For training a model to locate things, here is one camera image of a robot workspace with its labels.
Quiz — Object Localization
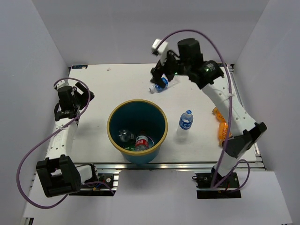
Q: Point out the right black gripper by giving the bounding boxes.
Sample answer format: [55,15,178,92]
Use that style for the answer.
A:
[149,51,189,89]

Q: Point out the small pepsi label bottle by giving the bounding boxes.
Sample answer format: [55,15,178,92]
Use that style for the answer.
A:
[118,129,135,143]

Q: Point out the red label water bottle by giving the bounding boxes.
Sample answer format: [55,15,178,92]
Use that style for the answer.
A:
[135,132,149,151]

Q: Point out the green plastic bottle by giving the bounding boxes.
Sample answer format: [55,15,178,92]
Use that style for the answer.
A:
[123,145,135,151]

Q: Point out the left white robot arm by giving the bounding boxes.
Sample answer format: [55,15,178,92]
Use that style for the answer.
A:
[36,81,99,197]

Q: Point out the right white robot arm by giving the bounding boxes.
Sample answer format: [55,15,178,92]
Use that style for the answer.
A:
[151,38,267,187]

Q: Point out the teal bin with yellow rim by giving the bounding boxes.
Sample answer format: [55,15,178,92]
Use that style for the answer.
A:
[107,99,168,165]

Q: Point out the blue label bottle lying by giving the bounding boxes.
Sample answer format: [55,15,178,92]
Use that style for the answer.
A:
[149,75,181,94]

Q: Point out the left blue table sticker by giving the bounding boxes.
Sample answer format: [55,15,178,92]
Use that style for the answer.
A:
[71,65,88,69]

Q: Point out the blue label bottle upright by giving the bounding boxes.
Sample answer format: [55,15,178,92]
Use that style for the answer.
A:
[176,110,194,141]

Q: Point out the orange plastic bottle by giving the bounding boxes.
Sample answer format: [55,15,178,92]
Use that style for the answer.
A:
[212,107,228,147]

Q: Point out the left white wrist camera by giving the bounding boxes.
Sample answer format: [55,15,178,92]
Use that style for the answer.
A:
[53,80,69,90]

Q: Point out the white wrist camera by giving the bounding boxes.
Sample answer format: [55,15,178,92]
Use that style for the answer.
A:
[151,38,170,65]
[53,80,69,90]

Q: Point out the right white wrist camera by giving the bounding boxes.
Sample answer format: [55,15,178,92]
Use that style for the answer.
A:
[151,38,170,65]

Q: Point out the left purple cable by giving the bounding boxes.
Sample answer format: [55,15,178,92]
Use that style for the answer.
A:
[16,77,116,209]

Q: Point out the purple cable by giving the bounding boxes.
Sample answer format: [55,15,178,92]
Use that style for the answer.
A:
[156,29,250,194]
[16,77,116,209]

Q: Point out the aluminium table frame rail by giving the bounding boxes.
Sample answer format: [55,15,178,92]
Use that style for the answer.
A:
[95,163,215,170]

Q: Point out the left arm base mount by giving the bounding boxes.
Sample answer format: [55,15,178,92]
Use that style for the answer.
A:
[78,165,118,196]

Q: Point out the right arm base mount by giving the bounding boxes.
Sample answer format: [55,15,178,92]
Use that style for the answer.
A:
[191,170,242,200]

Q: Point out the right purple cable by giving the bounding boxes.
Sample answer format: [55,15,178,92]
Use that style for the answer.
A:
[156,29,250,194]

